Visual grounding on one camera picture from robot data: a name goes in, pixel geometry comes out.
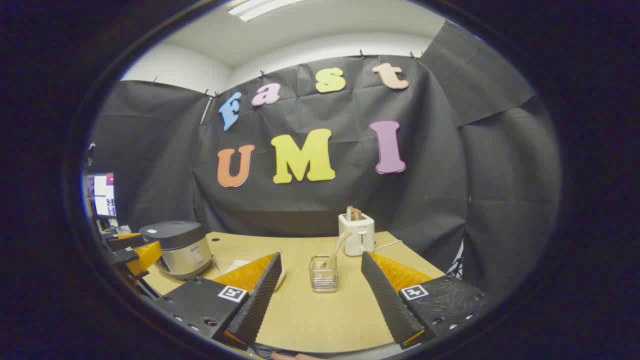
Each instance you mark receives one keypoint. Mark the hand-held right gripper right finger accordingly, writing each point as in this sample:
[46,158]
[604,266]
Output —
[385,300]

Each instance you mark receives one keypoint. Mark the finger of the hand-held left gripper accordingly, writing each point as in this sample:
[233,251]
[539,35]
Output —
[125,241]
[145,257]

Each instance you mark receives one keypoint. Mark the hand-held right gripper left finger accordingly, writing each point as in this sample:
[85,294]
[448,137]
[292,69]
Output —
[260,300]

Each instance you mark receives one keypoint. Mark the silver black rice cooker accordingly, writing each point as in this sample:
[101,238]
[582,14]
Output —
[180,250]

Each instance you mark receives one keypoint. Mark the clear container of white rice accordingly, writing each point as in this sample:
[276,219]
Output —
[235,262]

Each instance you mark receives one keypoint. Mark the clear chopstick holder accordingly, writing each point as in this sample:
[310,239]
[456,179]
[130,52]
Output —
[323,280]

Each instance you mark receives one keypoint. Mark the wooden spoon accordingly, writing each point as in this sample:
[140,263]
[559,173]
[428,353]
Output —
[340,244]

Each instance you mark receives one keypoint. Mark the computer monitor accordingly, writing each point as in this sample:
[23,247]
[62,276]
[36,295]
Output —
[104,195]

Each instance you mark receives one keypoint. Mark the white toaster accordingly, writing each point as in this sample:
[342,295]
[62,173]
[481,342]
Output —
[357,235]

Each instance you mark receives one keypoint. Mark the black backdrop stand legs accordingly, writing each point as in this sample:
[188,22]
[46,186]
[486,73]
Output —
[456,262]

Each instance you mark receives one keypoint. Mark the toast slice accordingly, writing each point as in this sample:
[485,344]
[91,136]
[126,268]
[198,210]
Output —
[349,213]
[357,214]

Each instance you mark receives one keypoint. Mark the ceiling light panel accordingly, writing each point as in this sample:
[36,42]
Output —
[260,7]

